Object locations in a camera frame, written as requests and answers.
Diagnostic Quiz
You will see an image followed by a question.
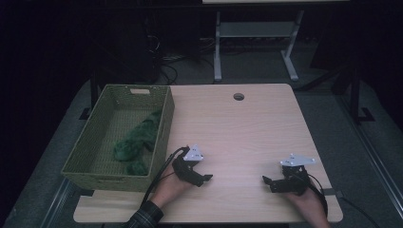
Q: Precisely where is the grey tape strip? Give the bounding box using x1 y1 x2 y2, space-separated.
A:
322 187 344 198

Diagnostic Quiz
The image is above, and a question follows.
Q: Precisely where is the green plush dinosaur garment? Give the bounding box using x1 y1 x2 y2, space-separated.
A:
113 108 163 177

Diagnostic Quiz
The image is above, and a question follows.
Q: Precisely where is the thin black floor cable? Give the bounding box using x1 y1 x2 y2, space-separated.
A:
340 196 381 228

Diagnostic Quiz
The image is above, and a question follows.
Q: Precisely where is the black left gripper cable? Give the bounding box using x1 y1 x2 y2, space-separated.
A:
141 145 191 207

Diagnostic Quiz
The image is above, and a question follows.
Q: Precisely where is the black stand with foot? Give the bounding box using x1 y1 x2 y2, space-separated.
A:
348 60 376 125
79 67 100 121

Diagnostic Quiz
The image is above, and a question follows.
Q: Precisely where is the grey metal stand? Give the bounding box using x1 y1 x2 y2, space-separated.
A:
213 9 306 83

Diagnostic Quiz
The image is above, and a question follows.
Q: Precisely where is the green woven basket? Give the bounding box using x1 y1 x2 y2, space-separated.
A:
60 84 176 193

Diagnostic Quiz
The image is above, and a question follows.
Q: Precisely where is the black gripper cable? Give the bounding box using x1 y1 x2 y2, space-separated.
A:
303 172 330 218
141 145 191 207

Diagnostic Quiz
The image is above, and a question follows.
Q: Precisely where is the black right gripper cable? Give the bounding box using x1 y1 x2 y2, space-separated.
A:
303 172 330 218

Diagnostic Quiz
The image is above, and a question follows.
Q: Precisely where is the person's left hand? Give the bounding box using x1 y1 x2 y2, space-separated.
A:
148 163 195 210

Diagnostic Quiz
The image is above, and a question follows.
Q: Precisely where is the metal floor rail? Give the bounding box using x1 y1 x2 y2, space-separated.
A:
39 178 75 228
336 94 403 219

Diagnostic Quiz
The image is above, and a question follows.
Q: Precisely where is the bundle of black floor cables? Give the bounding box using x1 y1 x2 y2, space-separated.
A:
144 32 217 86

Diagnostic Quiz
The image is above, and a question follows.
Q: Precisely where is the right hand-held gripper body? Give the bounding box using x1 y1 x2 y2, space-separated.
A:
278 154 317 196

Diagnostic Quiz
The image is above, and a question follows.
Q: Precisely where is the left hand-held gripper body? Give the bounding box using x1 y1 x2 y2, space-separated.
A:
171 143 204 185

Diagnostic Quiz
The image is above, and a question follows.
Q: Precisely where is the person's right hand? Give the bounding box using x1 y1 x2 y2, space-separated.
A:
283 187 330 222

